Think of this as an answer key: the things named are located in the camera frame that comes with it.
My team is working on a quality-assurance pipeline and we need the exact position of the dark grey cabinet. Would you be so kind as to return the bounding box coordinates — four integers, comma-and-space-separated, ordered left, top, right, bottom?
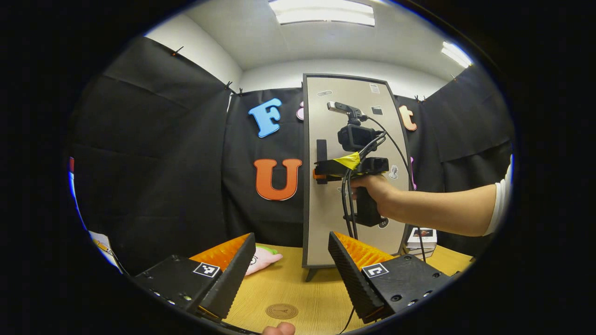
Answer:
302, 73, 413, 282

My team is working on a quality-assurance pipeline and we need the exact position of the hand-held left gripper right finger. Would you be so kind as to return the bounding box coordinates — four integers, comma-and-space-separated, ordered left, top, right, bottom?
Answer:
327, 231, 453, 325

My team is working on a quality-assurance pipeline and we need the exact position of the round brown coaster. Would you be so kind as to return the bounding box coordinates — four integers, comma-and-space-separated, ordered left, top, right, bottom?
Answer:
265, 303, 299, 320

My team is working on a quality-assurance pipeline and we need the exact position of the black backdrop cloth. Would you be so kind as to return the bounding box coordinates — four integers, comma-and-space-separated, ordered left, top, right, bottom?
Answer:
65, 36, 515, 275

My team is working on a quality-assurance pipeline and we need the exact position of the black cable bundle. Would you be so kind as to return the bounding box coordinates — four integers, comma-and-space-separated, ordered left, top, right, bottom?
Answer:
341, 133, 387, 240

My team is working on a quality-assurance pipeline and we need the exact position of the small ceiling light panel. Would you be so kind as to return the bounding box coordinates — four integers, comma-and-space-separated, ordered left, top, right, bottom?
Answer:
440, 41, 474, 70

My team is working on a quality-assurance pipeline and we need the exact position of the person's white shirt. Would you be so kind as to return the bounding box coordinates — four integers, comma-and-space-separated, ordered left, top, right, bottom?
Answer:
483, 156, 514, 237

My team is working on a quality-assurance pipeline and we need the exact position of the large ceiling light panel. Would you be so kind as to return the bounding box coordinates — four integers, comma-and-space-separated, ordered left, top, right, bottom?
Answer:
268, 0, 376, 27

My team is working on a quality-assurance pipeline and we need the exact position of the thin black cable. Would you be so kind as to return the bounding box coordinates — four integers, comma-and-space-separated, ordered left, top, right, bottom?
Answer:
366, 115, 427, 262

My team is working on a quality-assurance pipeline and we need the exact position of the white cover book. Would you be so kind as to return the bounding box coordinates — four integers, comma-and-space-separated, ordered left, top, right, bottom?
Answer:
406, 228, 438, 249

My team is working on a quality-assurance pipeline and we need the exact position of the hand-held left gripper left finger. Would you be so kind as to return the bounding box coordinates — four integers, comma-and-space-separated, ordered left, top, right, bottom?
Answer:
133, 232, 257, 324

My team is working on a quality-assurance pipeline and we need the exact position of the black cabinet door handle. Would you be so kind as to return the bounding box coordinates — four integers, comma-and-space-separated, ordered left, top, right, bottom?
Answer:
317, 139, 328, 185

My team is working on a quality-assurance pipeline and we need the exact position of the pink plush toy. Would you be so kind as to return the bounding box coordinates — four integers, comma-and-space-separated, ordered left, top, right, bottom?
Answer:
244, 245, 283, 276

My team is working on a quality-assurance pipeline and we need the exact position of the beige cabinet door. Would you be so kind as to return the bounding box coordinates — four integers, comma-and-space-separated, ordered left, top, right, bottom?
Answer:
308, 77, 410, 267

